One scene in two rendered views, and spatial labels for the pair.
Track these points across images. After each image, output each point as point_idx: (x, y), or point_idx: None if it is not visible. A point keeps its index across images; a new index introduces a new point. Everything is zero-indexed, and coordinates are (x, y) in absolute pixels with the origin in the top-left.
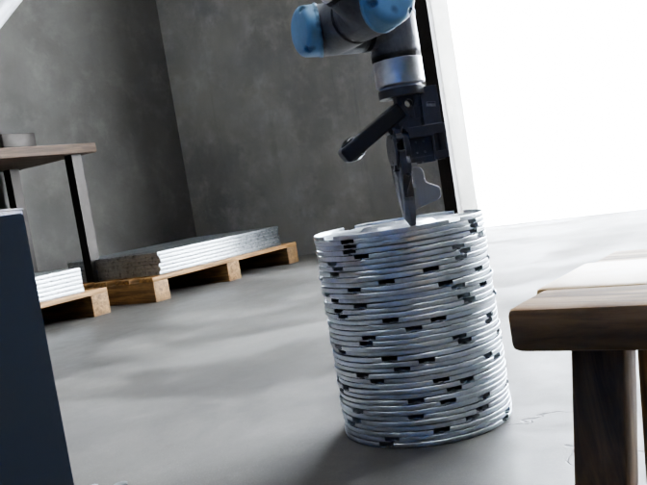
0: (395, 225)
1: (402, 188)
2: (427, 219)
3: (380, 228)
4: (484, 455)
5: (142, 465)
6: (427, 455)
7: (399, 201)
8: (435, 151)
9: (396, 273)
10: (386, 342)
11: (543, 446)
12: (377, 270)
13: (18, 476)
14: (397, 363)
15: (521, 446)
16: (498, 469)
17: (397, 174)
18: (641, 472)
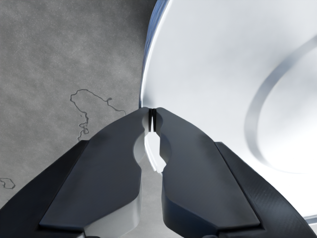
0: (268, 96)
1: (81, 159)
2: (264, 159)
3: (293, 61)
4: (114, 53)
5: None
6: (133, 16)
7: (196, 131)
8: None
9: (146, 38)
10: (158, 1)
11: (113, 87)
12: (159, 4)
13: None
14: (154, 9)
15: (119, 77)
16: (88, 53)
17: (188, 213)
18: (59, 112)
